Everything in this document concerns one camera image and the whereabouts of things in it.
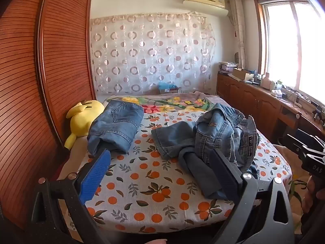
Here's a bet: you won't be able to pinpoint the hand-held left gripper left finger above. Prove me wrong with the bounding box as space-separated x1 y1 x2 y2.
27 149 112 244

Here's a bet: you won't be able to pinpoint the person's right hand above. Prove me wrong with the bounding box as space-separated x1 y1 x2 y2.
302 175 325 214

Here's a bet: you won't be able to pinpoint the beige window curtain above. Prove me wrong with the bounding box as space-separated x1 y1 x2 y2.
229 0 248 69

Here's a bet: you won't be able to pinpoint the wooden slatted wardrobe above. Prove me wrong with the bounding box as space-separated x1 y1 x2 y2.
0 0 96 234

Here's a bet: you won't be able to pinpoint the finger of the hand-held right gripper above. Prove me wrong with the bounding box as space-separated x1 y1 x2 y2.
286 133 309 158
296 128 325 149

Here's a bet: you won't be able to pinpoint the faded blue jeans pants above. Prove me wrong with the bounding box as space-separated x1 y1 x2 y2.
87 100 144 156

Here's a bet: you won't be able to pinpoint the circle pattern sheer curtain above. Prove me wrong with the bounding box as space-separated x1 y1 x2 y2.
90 11 216 96

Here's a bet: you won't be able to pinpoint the long wooden cabinet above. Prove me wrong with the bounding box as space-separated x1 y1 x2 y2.
217 72 325 145

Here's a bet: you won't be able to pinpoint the floral blanket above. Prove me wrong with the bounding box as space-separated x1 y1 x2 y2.
102 91 221 113

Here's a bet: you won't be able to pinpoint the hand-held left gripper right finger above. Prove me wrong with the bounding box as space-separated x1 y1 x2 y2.
207 148 295 244

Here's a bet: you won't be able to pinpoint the yellow plush toy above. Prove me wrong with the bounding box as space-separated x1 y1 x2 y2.
64 99 105 150

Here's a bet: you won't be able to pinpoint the white plastic jug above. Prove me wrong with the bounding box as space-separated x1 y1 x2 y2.
260 72 271 88

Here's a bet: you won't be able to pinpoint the cardboard box with blue cloth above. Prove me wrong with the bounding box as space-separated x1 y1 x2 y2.
158 82 181 95

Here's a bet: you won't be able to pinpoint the orange fruit print bed sheet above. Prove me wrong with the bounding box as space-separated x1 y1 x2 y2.
57 110 292 234

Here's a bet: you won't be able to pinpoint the window with wooden frame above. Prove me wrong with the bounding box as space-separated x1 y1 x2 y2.
255 0 325 107

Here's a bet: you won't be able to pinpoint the stack of papers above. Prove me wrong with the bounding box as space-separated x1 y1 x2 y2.
218 61 240 75

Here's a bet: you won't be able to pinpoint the light blue jeans pants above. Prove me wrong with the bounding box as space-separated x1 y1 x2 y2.
151 103 261 181

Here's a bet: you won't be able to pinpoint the open flat cardboard box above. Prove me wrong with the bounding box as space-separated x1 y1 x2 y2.
232 67 254 82

